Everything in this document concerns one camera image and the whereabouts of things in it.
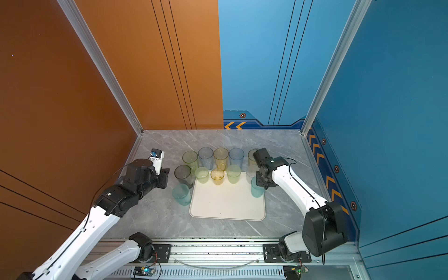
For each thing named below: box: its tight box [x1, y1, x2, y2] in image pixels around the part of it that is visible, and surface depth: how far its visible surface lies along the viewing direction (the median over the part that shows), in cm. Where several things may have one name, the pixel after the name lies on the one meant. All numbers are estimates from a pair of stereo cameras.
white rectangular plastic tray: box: [189, 170, 266, 222], surface depth 93 cm
